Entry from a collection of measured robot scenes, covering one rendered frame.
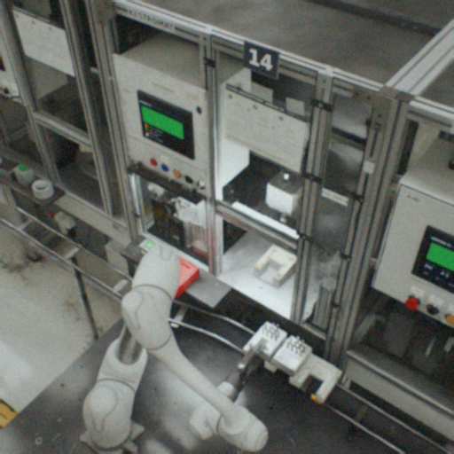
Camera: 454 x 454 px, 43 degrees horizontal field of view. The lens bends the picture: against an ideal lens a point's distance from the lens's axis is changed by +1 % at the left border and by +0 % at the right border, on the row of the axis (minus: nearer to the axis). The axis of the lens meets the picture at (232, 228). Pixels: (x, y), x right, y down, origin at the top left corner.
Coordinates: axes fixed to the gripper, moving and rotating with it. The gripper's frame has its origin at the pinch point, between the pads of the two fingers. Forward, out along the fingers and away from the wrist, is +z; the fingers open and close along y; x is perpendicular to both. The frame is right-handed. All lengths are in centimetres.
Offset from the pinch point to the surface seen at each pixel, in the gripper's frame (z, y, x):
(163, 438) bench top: -44, -21, 16
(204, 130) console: 20, 77, 39
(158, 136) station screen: 18, 68, 59
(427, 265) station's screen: 18, 66, -46
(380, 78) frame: 33, 109, -16
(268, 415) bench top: -11.6, -22.1, -11.6
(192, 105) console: 21, 85, 43
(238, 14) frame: 42, 109, 39
